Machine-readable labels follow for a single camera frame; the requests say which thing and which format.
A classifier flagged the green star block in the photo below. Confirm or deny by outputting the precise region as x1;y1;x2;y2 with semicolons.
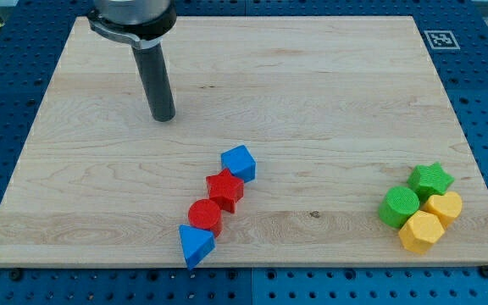
407;162;455;202

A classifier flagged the white fiducial marker tag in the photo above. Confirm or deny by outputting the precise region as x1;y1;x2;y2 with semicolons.
424;30;460;50

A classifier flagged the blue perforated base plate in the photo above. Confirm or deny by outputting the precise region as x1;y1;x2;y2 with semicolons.
0;1;488;304

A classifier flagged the red cylinder block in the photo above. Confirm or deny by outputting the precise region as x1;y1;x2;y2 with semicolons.
188;199;223;238

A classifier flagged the yellow heart block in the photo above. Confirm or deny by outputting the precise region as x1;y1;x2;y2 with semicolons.
422;191;463;229

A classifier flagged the blue cube block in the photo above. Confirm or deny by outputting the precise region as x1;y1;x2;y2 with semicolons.
220;145;257;183

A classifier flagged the blue triangle block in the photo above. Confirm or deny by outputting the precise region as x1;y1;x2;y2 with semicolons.
179;225;215;270

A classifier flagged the yellow hexagon block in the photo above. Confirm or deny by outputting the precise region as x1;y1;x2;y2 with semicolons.
398;210;445;254

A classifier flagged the wooden board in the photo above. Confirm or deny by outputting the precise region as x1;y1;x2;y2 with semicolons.
0;16;488;269

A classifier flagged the red star block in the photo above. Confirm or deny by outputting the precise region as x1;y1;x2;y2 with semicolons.
206;169;244;214

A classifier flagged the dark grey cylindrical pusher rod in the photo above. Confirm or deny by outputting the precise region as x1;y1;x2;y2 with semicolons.
133;44;175;122

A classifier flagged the green cylinder block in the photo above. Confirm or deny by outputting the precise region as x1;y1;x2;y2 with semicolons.
378;186;420;229

